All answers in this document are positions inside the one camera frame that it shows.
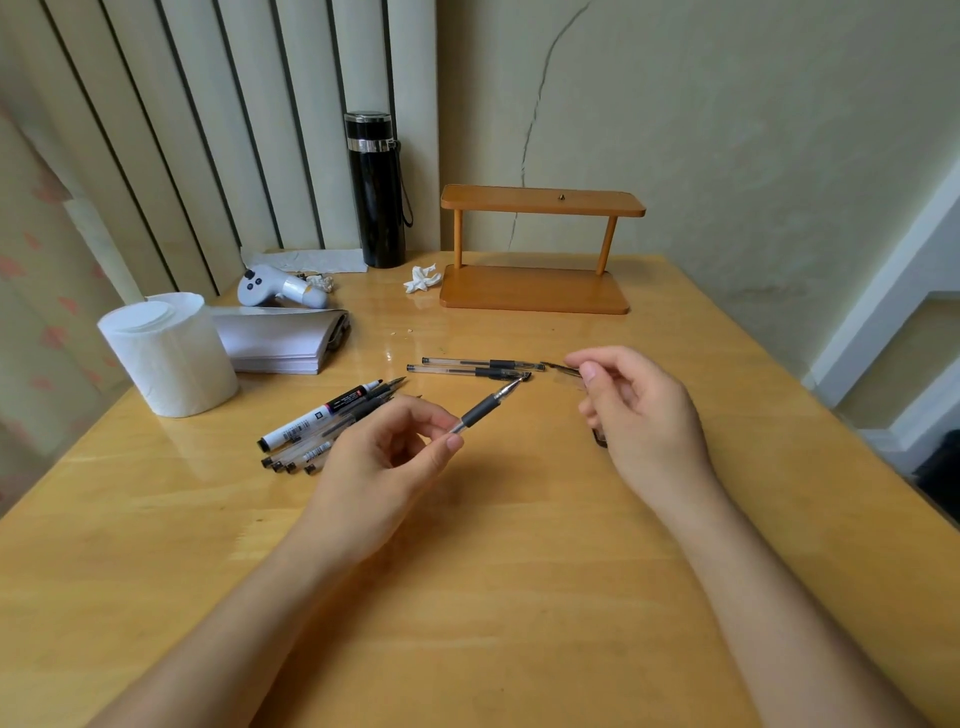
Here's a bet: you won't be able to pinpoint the person's left hand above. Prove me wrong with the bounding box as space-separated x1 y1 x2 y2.
301 395 465 569

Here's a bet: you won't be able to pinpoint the person's right hand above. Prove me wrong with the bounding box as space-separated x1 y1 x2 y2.
563 345 719 516

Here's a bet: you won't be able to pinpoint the black grip gel pen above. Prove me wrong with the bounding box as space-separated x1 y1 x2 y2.
448 377 528 435

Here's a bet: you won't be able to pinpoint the person's left forearm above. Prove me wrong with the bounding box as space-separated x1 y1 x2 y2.
88 517 384 728

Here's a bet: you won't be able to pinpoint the person's right forearm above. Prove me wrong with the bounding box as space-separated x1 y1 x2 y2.
654 474 933 728

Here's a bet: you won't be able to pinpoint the clear gel pen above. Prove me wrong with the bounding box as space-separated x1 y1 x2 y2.
405 363 534 381
420 357 547 372

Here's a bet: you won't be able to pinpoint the white marker pen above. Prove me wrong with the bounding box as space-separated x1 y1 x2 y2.
257 379 384 453

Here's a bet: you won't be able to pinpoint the wooden two-tier shelf stand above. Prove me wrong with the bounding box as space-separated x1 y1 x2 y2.
438 183 648 316

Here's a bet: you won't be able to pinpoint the stack of white paper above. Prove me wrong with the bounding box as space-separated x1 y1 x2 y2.
207 305 352 376

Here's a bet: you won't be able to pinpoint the white paper sheet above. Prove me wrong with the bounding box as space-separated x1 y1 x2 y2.
241 247 370 276

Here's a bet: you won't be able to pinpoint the white handheld controller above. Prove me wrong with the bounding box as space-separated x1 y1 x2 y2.
237 264 331 310

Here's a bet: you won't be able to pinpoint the black thermos bottle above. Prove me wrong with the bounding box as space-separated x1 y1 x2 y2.
343 111 414 270

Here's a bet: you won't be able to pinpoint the white toilet paper roll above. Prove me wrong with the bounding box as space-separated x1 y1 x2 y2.
96 291 241 419

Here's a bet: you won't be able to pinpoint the beige vertical blinds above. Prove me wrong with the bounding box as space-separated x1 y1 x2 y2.
0 0 441 298

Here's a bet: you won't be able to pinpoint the pink floral curtain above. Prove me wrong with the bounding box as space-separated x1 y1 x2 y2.
0 105 135 519

